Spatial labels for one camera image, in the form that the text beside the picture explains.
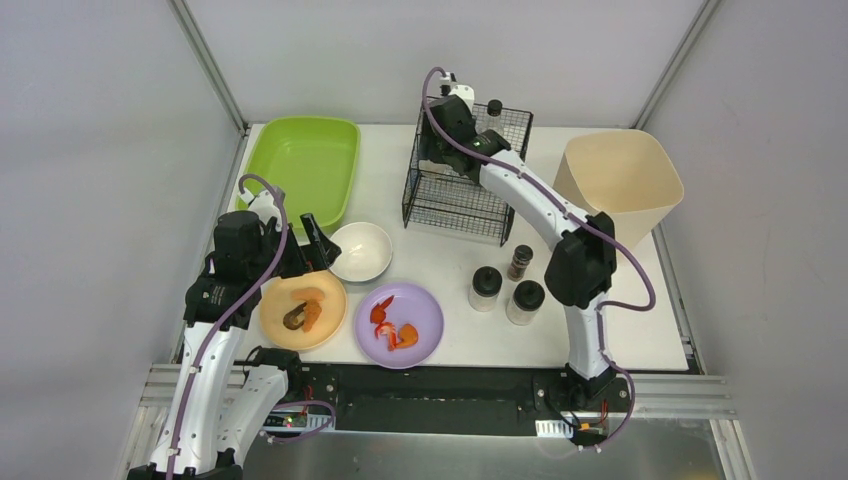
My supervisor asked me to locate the clear bottle red label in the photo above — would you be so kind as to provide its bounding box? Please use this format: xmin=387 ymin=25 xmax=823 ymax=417
xmin=485 ymin=99 xmax=504 ymax=136

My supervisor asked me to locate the small brown spice bottle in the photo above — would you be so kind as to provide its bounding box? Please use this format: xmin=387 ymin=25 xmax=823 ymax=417
xmin=507 ymin=244 xmax=534 ymax=282

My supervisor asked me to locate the pepper grinder jar black lid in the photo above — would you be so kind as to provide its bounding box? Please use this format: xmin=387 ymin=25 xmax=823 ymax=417
xmin=468 ymin=266 xmax=503 ymax=312

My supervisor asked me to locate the salt grinder jar black lid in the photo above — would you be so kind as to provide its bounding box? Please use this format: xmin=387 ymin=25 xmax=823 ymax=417
xmin=505 ymin=280 xmax=545 ymax=326

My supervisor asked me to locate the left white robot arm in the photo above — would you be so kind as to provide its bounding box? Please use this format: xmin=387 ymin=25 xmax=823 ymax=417
xmin=127 ymin=211 xmax=341 ymax=479

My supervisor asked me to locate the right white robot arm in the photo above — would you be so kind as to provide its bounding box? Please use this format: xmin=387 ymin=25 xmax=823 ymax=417
xmin=422 ymin=95 xmax=617 ymax=399

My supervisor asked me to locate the orange melon slice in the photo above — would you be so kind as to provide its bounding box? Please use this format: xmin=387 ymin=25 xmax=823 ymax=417
xmin=290 ymin=287 xmax=325 ymax=302

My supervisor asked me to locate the white ceramic bowl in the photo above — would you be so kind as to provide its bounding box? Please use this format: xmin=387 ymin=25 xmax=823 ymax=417
xmin=330 ymin=222 xmax=393 ymax=283

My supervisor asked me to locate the orange food piece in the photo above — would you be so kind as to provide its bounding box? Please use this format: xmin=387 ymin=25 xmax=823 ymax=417
xmin=302 ymin=299 xmax=323 ymax=332

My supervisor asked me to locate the yellow plate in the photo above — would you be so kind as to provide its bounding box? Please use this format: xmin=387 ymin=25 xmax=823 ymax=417
xmin=257 ymin=271 xmax=347 ymax=351

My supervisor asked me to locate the dark mussel shell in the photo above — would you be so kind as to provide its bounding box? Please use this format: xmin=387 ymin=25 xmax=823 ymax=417
xmin=283 ymin=302 xmax=307 ymax=330

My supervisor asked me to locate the green plastic tub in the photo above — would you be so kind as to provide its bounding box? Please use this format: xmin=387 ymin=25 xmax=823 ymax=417
xmin=244 ymin=116 xmax=361 ymax=231

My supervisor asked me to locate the red pepper piece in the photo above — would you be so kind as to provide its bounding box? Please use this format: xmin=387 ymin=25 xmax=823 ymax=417
xmin=369 ymin=295 xmax=394 ymax=325

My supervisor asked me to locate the red white shrimp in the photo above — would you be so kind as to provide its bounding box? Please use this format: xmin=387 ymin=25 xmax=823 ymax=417
xmin=375 ymin=322 xmax=400 ymax=351

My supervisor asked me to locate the purple plate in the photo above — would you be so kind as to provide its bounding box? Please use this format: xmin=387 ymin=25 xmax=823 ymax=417
xmin=353 ymin=282 xmax=445 ymax=370

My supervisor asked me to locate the orange chicken wing piece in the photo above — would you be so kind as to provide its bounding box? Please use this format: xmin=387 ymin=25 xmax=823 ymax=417
xmin=394 ymin=324 xmax=419 ymax=349

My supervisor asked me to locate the beige plastic bin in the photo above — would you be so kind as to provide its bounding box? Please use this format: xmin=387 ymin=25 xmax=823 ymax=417
xmin=553 ymin=130 xmax=684 ymax=249

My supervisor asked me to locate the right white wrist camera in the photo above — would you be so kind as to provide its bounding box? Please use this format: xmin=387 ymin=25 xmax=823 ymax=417
xmin=439 ymin=72 xmax=475 ymax=111

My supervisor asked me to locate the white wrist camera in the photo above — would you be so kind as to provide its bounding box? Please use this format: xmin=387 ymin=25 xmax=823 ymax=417
xmin=238 ymin=186 xmax=287 ymax=231
xmin=439 ymin=72 xmax=475 ymax=111

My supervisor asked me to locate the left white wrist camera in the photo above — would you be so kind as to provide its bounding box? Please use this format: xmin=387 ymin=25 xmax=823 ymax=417
xmin=238 ymin=186 xmax=287 ymax=231

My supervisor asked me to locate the black wire basket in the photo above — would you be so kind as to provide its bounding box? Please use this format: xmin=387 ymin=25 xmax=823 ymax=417
xmin=401 ymin=111 xmax=515 ymax=246

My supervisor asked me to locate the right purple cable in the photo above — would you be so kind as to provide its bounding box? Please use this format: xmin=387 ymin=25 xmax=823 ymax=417
xmin=422 ymin=66 xmax=657 ymax=452

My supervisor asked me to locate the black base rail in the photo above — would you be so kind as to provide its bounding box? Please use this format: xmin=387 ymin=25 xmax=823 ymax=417
xmin=266 ymin=363 xmax=632 ymax=437

